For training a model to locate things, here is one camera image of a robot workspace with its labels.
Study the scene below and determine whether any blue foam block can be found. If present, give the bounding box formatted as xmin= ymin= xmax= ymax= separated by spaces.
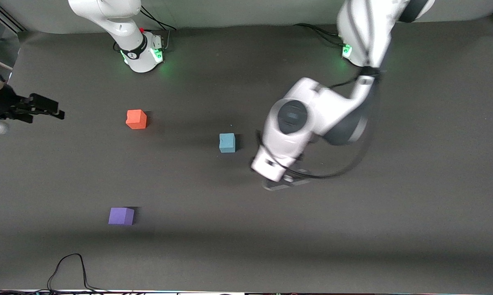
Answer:
xmin=219 ymin=133 xmax=236 ymax=154

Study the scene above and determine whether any orange foam block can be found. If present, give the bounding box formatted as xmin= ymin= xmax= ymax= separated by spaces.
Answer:
xmin=126 ymin=109 xmax=148 ymax=130

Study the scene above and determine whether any purple foam block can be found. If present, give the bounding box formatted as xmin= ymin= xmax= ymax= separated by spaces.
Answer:
xmin=108 ymin=207 xmax=135 ymax=226

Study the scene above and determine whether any dark grey table mat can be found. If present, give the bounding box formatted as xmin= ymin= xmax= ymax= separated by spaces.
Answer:
xmin=0 ymin=16 xmax=493 ymax=292

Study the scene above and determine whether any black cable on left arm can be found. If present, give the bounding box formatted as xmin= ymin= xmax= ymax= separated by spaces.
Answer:
xmin=256 ymin=73 xmax=379 ymax=180

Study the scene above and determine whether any black right arm base cable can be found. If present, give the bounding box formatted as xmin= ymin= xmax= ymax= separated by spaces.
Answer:
xmin=139 ymin=5 xmax=178 ymax=32

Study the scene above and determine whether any black arm base cable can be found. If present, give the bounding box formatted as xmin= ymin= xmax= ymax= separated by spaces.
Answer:
xmin=293 ymin=23 xmax=347 ymax=48
xmin=139 ymin=5 xmax=178 ymax=32

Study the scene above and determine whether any black left arm base cable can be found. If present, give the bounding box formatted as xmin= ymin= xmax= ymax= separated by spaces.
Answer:
xmin=293 ymin=23 xmax=347 ymax=48

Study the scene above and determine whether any black looped cable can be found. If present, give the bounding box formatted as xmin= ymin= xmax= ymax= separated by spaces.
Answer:
xmin=45 ymin=253 xmax=120 ymax=294

